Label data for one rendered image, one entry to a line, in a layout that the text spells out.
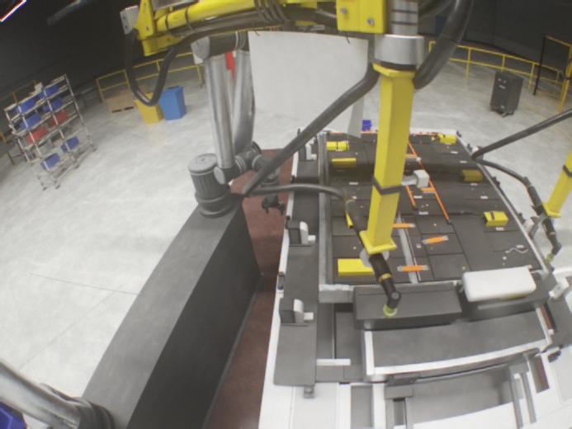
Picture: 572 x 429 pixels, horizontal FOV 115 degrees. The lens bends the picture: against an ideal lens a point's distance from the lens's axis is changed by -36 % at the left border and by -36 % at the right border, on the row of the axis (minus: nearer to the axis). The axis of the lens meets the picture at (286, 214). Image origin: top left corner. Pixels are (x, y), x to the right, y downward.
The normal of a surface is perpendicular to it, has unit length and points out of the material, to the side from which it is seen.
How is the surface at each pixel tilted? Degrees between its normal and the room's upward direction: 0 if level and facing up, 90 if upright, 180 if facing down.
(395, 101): 90
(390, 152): 90
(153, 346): 0
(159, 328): 0
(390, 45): 90
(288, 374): 0
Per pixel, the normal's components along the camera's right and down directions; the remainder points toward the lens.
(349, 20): -0.62, 0.56
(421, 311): -0.09, -0.75
